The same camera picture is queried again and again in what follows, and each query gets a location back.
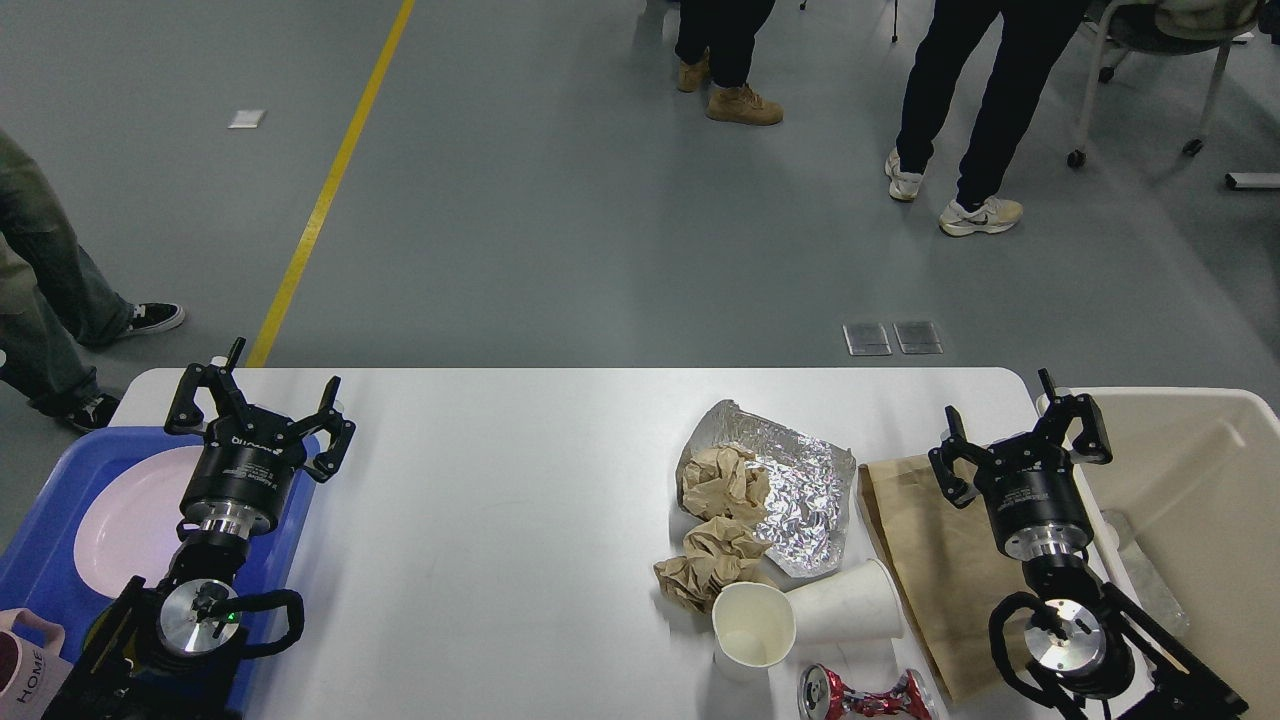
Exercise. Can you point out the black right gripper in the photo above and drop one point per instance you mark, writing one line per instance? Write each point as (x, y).
(1032, 494)

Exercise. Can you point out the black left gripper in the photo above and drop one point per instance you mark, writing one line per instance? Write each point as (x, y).
(245, 477)

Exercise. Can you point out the brown paper bag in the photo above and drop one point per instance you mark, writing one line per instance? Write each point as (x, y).
(947, 568)

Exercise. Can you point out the pink plate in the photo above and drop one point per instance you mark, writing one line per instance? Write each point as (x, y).
(130, 529)

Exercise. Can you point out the brown paper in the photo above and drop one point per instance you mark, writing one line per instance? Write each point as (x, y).
(717, 553)
(724, 481)

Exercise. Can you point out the pink ribbed mug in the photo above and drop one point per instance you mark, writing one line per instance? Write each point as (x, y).
(33, 670)

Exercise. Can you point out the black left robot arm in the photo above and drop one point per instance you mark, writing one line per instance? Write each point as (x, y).
(172, 650)

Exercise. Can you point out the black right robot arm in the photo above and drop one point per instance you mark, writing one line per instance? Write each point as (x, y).
(1068, 637)

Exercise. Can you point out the beige plastic bin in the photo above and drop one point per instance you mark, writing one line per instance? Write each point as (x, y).
(1196, 472)

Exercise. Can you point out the right metal floor socket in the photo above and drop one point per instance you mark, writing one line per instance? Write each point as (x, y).
(918, 338)

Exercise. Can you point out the metal floor socket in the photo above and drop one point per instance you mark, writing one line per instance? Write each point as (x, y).
(918, 338)
(867, 340)

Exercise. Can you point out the clear plastic bottle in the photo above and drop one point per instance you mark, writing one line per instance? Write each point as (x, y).
(1151, 590)

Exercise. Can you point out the left metal floor socket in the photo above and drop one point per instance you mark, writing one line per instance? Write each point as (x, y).
(867, 340)

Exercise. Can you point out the lying white paper cup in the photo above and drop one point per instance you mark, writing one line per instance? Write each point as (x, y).
(859, 604)

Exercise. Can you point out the crumpled aluminium foil sheet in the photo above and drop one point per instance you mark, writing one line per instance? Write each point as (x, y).
(807, 511)

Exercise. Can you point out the person in green trousers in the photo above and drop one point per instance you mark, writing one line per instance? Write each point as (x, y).
(56, 299)

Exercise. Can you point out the blue plastic tray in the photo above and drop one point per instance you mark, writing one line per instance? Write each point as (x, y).
(38, 567)

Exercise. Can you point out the crushed red soda can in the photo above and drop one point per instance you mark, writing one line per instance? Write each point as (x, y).
(823, 694)

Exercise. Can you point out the upright white paper cup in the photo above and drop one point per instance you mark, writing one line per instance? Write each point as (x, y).
(755, 628)

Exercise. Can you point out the white metal bar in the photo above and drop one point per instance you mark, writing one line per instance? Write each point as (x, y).
(1252, 181)

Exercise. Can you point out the person in white sneakers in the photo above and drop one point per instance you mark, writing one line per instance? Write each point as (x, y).
(1034, 35)

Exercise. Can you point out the person in tan boots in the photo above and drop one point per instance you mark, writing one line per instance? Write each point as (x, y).
(715, 43)

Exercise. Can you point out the white frame chair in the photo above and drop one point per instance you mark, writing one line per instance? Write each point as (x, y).
(1166, 28)

